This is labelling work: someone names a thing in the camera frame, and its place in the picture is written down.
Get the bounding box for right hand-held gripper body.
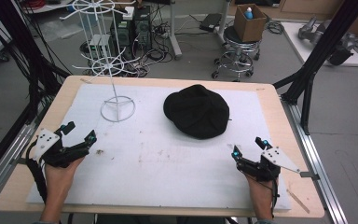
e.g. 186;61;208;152
236;147;302;183

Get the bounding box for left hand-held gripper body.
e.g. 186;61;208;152
32;128;91;169

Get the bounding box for black hat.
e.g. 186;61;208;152
162;83;231;140

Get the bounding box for white wire rack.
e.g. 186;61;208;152
59;0;137;123

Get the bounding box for person's right hand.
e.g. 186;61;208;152
244;173;280;217

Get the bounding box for person's left hand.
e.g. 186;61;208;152
44;156;87;202

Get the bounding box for wooden table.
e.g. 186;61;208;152
0;75;326;219

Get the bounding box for thin wooden stick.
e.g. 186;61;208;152
285;189;311;215

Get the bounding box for white foam mat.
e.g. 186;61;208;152
25;82;292;213

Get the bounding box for white electronics box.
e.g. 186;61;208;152
88;33;112;61

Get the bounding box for chrome rolling stool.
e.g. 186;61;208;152
211;25;262;83

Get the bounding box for white platform board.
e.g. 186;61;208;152
280;21;358;68

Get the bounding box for cardboard box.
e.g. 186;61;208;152
233;3;268;44

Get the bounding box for black computer tower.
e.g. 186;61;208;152
109;5;152;61

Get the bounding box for white desk leg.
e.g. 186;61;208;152
216;0;231;45
167;0;184;61

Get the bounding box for blue bottle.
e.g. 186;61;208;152
243;6;255;21

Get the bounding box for black power adapter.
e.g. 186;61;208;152
199;12;224;33

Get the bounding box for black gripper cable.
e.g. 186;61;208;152
268;177;282;219
25;139;49;204

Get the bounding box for grey metal bracket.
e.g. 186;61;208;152
9;156;28;166
299;170;321;182

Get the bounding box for aluminium rail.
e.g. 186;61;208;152
280;95;350;224
0;102;50;208

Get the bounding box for black frame post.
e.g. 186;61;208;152
272;0;358;135
0;0;73;185

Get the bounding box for tangle of floor cables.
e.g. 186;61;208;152
127;18;175;78

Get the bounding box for coiled black cable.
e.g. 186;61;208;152
265;20;286;35

